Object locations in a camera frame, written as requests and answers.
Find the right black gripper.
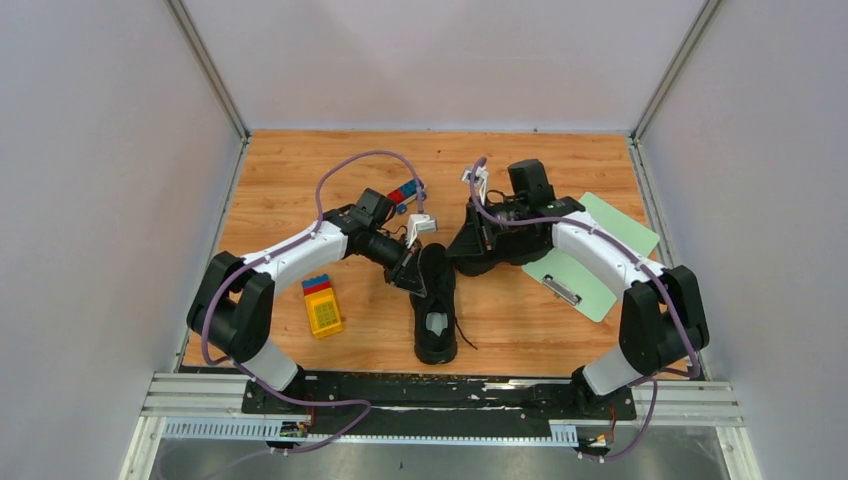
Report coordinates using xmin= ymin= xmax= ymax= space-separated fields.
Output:
xmin=446 ymin=195 xmax=528 ymax=257

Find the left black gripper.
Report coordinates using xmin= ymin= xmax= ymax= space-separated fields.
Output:
xmin=363 ymin=228 xmax=427 ymax=298

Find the black sneaker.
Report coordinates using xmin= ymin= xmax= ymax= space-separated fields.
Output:
xmin=449 ymin=233 xmax=552 ymax=277
xmin=410 ymin=243 xmax=458 ymax=365

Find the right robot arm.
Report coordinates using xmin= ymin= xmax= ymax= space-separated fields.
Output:
xmin=447 ymin=158 xmax=710 ymax=418

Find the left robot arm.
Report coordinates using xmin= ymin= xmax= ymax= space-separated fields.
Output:
xmin=187 ymin=188 xmax=427 ymax=413

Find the toy brick car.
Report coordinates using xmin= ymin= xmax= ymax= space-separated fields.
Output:
xmin=386 ymin=179 xmax=427 ymax=215

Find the yellow toy block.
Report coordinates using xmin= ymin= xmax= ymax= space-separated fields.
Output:
xmin=301 ymin=274 xmax=344 ymax=339

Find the green clipboard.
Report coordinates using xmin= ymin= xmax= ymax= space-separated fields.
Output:
xmin=522 ymin=192 xmax=659 ymax=323

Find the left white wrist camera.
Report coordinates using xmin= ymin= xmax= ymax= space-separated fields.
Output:
xmin=406 ymin=213 xmax=438 ymax=249

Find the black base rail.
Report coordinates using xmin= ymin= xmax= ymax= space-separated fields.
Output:
xmin=241 ymin=370 xmax=636 ymax=436

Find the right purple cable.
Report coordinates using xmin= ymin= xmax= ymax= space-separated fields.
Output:
xmin=468 ymin=156 xmax=702 ymax=399

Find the purple cable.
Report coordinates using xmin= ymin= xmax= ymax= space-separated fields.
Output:
xmin=468 ymin=156 xmax=702 ymax=399
xmin=199 ymin=149 xmax=425 ymax=407

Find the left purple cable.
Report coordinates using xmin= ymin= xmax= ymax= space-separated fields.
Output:
xmin=199 ymin=149 xmax=425 ymax=407

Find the white cable duct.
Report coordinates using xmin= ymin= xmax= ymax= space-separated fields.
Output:
xmin=162 ymin=417 xmax=579 ymax=447

